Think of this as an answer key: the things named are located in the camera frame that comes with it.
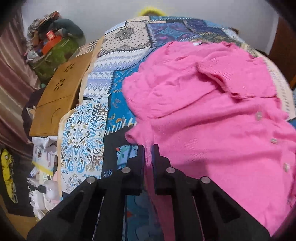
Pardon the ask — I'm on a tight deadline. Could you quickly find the dark green pillow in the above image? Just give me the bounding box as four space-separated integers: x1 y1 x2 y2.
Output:
48 18 86 46

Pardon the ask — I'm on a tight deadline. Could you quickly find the brown wooden door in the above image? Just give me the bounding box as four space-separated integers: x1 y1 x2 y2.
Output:
268 16 296 90

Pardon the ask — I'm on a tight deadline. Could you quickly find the yellow curved headboard tube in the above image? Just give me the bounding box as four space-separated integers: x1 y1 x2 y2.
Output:
138 6 166 16

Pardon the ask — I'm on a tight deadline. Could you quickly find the green patterned storage bag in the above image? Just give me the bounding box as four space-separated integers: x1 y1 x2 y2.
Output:
29 38 79 84

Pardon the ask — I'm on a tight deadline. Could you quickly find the striped maroon curtain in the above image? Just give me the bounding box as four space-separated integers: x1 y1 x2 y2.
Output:
1 6 40 157

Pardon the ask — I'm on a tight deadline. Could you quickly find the orange box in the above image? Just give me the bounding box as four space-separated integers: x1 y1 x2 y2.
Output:
42 35 62 55

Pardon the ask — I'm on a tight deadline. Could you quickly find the patchwork patterned bedsheet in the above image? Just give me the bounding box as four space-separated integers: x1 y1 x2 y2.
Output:
58 16 295 240

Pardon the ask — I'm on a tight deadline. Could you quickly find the yellow black bag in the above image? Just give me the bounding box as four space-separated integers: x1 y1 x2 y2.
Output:
1 149 18 203

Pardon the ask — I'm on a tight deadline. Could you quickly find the wooden folding lap table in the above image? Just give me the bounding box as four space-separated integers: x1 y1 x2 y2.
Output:
29 52 92 137

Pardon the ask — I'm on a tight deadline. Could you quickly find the white printed paper pile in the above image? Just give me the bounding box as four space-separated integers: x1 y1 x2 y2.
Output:
27 136 61 221

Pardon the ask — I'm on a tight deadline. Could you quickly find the pink knit cardigan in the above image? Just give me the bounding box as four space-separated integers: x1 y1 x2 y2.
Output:
122 41 295 240

